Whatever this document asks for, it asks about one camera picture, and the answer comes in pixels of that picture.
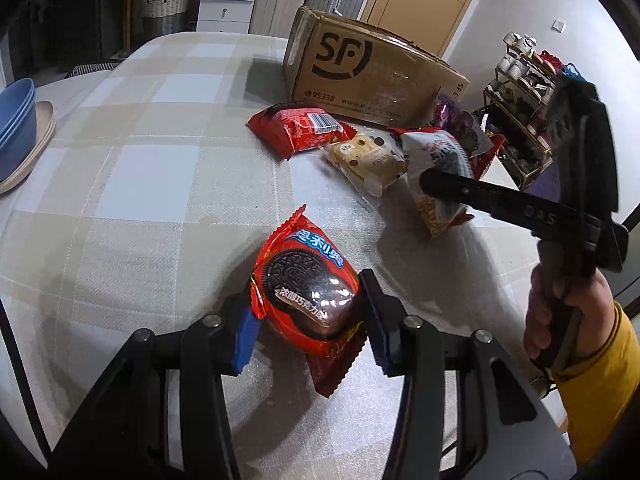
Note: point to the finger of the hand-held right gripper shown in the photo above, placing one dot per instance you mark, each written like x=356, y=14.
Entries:
x=500, y=195

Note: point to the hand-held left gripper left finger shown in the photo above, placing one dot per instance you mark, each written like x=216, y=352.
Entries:
x=245, y=340

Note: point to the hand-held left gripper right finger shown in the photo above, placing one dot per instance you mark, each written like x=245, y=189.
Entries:
x=377, y=325

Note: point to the red triangular chip packet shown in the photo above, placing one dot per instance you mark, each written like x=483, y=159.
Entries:
x=487, y=162

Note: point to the red white noodle snack packet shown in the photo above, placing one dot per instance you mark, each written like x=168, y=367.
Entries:
x=440, y=155

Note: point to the red cookie packet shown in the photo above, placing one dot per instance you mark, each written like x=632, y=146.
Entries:
x=305, y=290

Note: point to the purple snack packet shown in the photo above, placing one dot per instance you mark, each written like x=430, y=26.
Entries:
x=460, y=120

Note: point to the pale bread packet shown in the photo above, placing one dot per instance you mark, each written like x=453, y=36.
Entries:
x=365, y=157

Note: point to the cardboard box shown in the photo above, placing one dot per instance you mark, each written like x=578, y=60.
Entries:
x=360, y=75

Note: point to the red packet with white label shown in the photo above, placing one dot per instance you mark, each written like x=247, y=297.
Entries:
x=295, y=127

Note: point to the person's right forearm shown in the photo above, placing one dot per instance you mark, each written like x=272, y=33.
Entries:
x=600, y=390

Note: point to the person's right hand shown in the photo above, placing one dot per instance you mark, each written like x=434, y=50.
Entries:
x=595, y=300

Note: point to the purple cloth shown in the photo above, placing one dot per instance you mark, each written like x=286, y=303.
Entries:
x=542, y=185

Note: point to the wooden shoe rack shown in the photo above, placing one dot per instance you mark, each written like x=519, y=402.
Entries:
x=520, y=125

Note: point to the rows of assorted shoes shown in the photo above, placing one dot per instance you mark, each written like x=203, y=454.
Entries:
x=530, y=65

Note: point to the checked tablecloth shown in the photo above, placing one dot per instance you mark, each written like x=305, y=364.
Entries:
x=150, y=185

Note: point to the wooden door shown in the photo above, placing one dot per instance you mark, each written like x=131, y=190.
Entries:
x=425, y=0

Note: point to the beige plate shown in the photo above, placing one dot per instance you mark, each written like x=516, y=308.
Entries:
x=45, y=135

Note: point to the blue bowl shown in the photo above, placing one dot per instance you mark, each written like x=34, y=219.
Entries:
x=15, y=105
x=20, y=150

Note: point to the striped floor mat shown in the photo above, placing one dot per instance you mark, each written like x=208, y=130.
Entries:
x=90, y=67

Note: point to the woven basket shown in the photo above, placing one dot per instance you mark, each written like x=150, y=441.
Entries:
x=165, y=12

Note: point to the black fridge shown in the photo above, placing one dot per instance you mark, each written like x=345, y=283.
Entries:
x=75, y=20

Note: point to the white light switch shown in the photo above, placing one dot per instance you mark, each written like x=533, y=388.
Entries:
x=558, y=25

